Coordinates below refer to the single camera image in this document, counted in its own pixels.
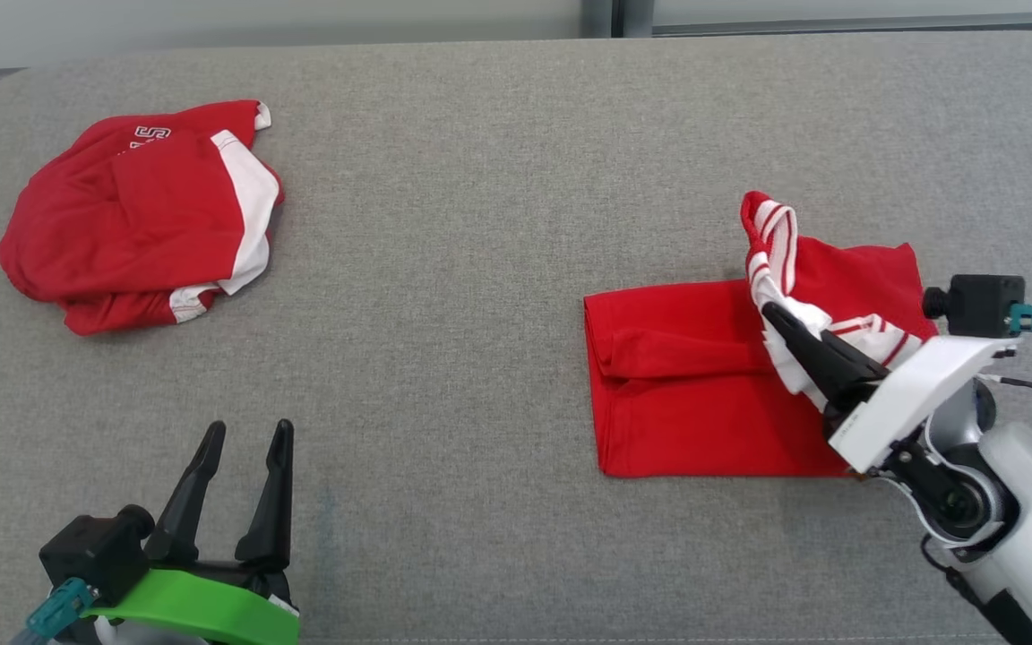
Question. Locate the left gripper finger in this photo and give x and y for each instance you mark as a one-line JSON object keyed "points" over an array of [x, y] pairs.
{"points": [[270, 502], [184, 502]]}

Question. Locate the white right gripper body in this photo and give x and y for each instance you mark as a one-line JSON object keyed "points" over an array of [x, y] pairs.
{"points": [[919, 394]]}

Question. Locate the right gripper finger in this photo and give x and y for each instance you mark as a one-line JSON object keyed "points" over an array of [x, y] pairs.
{"points": [[816, 363], [861, 356]]}

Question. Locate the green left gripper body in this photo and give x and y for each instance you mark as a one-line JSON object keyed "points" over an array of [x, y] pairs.
{"points": [[202, 609]]}

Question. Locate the red basketball jersey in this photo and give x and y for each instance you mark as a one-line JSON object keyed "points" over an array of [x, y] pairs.
{"points": [[686, 385]]}

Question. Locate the red and white shirt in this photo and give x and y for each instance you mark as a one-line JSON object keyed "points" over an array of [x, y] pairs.
{"points": [[122, 224]]}

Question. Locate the grey fabric sofa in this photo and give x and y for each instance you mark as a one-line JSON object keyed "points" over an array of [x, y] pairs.
{"points": [[444, 313]]}

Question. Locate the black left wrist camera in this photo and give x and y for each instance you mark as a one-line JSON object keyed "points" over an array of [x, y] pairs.
{"points": [[95, 546]]}

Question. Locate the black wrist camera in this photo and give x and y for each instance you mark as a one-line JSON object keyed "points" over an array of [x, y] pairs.
{"points": [[982, 305], [95, 546]]}

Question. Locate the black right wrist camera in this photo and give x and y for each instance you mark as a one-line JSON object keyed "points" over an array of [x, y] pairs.
{"points": [[982, 305]]}

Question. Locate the grey wall base rail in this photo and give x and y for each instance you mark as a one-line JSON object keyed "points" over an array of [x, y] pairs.
{"points": [[838, 24]]}

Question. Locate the grey partition post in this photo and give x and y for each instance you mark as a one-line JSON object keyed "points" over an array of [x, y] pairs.
{"points": [[597, 16], [638, 16]]}

